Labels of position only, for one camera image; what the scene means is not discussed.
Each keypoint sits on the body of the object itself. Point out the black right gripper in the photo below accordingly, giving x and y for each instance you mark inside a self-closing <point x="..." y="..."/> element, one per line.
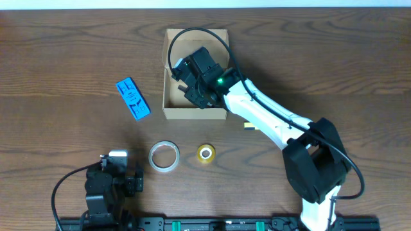
<point x="189" y="95"/>

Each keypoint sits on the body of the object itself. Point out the brown cardboard box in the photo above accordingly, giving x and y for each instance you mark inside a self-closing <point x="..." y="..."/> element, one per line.
<point x="179" y="44"/>

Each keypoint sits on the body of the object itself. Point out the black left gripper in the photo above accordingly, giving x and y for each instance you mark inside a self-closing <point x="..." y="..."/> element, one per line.
<point x="135" y="183"/>

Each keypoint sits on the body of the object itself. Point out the yellow highlighter blue cap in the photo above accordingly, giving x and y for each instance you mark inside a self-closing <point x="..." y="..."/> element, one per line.
<point x="250" y="126"/>

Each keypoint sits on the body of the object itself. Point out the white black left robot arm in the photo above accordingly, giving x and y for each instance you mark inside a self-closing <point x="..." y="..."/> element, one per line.
<point x="107" y="186"/>

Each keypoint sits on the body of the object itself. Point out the small yellow tape roll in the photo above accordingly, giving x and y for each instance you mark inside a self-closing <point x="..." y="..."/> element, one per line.
<point x="206" y="153"/>

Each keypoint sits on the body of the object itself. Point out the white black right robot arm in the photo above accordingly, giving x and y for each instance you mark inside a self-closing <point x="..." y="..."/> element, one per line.
<point x="312" y="152"/>

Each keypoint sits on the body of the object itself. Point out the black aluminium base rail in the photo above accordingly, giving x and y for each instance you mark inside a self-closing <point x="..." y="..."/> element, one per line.
<point x="276" y="223"/>

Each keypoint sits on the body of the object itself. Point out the blue whiteboard duster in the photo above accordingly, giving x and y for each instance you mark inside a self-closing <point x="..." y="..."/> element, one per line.
<point x="133" y="98"/>

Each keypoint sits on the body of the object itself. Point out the large clear tape roll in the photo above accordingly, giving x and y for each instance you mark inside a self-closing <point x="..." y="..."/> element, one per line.
<point x="164" y="156"/>

